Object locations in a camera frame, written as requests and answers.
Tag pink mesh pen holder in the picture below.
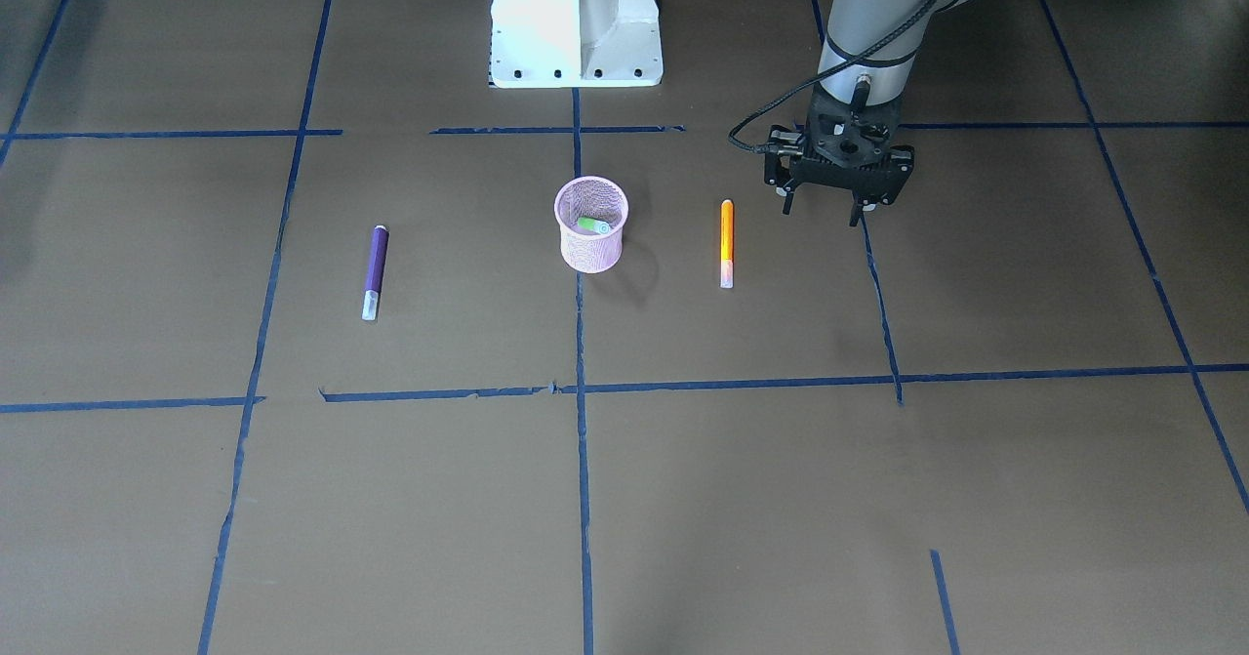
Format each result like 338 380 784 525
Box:
553 176 629 275

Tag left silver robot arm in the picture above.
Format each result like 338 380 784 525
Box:
764 0 968 226

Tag orange highlighter pen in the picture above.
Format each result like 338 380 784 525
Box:
719 198 734 289

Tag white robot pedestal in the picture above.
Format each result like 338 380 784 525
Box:
488 0 664 90

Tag green highlighter pen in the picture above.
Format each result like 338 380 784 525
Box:
575 218 613 236

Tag purple highlighter pen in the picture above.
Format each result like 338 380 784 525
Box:
361 225 388 323

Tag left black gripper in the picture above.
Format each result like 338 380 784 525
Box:
781 89 916 228

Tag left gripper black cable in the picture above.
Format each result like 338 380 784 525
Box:
728 0 977 156

